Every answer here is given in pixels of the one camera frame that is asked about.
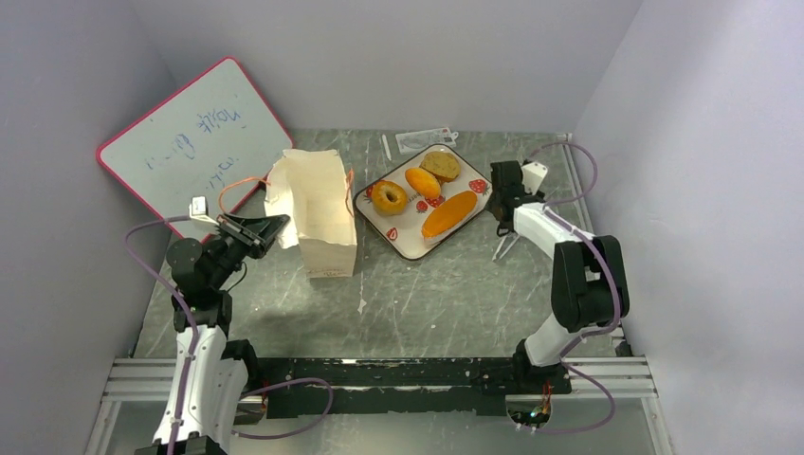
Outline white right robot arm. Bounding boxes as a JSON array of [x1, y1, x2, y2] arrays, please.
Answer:
[[486, 160, 630, 392]]

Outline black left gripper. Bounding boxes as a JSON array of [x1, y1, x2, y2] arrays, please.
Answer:
[[207, 212, 288, 289]]

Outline clear plastic package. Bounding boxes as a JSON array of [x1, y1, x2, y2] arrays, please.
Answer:
[[395, 127, 459, 155]]

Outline yellow fake bread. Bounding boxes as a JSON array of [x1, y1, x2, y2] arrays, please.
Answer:
[[419, 152, 461, 182]]

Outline pink framed whiteboard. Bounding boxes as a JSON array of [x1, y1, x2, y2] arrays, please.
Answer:
[[96, 57, 294, 218]]

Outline small orange fake bun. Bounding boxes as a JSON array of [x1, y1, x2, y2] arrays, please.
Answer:
[[421, 191, 478, 242]]

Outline white paper bag orange handles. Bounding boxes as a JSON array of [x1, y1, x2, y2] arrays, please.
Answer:
[[217, 148, 359, 280]]

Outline metal tongs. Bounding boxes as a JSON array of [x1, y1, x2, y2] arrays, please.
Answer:
[[492, 232, 520, 262]]

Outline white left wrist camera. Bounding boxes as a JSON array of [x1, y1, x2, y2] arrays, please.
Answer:
[[189, 196, 218, 227]]

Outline strawberry pattern tray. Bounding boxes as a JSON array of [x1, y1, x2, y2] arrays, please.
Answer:
[[353, 144, 491, 261]]

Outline white pen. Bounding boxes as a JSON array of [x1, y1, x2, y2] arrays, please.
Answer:
[[381, 134, 392, 161]]

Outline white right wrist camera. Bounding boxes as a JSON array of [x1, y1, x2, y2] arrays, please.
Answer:
[[521, 161, 549, 194]]

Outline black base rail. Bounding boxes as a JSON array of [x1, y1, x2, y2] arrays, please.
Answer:
[[260, 357, 572, 418]]

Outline ring doughnut fake bread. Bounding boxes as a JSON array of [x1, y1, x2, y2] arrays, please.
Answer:
[[371, 180, 408, 216]]

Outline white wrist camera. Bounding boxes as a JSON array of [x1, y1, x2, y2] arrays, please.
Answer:
[[189, 196, 218, 227], [521, 161, 549, 194]]

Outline aluminium frame rail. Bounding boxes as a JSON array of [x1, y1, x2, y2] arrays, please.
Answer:
[[129, 155, 629, 401]]

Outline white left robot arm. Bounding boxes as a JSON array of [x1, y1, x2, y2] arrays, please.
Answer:
[[140, 214, 290, 454]]

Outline orange fake bread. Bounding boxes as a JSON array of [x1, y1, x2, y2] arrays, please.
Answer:
[[405, 167, 442, 199]]

